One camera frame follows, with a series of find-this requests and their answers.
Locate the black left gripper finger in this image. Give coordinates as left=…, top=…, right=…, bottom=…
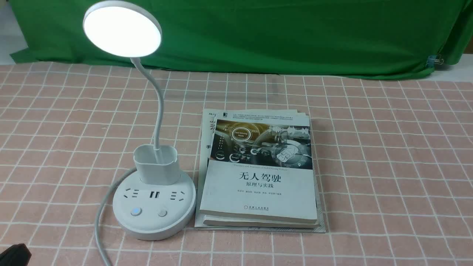
left=0, top=243, right=32, bottom=266

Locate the bottom thin grey book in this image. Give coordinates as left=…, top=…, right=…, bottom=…
left=194, top=108, right=327, bottom=233

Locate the white round desk lamp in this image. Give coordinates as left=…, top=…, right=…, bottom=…
left=83, top=0, right=197, bottom=242

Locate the green backdrop cloth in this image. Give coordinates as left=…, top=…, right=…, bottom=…
left=10, top=0, right=472, bottom=80

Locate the pink checkered tablecloth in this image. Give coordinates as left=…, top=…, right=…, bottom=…
left=0, top=62, right=473, bottom=266

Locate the top book with car cover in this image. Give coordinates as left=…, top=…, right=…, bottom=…
left=199, top=110, right=319, bottom=224

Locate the white lamp power cable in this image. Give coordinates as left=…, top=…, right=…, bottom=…
left=94, top=167, right=137, bottom=266

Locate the metal binder clip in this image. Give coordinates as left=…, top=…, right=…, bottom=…
left=426, top=55, right=444, bottom=68

